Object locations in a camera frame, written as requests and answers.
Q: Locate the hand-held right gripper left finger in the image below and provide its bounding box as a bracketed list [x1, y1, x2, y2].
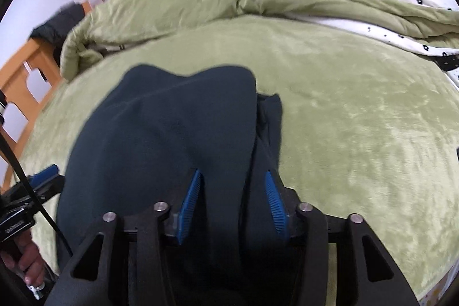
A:
[45, 168, 202, 306]

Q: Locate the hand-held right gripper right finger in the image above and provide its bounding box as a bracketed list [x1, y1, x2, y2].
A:
[264, 170, 420, 306]

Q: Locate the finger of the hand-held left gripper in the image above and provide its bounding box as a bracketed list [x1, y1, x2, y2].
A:
[26, 164, 66, 201]

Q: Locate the dark navy sweatshirt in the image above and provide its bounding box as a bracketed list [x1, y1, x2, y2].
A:
[55, 64, 287, 306]

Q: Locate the person's left hand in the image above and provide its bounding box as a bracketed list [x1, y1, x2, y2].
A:
[0, 238, 46, 292]

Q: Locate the green fleece bed cover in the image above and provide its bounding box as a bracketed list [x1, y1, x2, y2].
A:
[16, 19, 459, 296]

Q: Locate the black jacket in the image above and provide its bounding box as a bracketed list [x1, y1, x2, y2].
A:
[29, 3, 90, 52]

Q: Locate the green fleece comforter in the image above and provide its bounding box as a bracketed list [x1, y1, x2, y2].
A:
[59, 0, 459, 81]

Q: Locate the black cable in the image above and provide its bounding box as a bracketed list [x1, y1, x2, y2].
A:
[0, 132, 73, 258]

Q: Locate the wooden bed frame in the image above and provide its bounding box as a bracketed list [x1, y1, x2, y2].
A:
[0, 0, 447, 195]

